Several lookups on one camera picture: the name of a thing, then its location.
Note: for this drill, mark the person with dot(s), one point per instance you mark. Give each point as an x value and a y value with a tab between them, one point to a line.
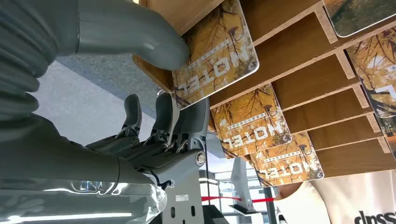
343	201

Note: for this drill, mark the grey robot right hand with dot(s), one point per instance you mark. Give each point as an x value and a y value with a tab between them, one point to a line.
62	160

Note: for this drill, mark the red barrier tape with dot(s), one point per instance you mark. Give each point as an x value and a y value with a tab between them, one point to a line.
218	198

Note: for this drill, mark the grey metal stand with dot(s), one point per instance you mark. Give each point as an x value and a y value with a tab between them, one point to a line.
242	185

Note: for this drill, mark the wooden stepped card holder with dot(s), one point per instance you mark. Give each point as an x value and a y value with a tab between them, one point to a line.
306	49

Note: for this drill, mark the ribbed grey right arm sleeve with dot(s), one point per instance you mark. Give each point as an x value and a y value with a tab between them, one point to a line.
21	46

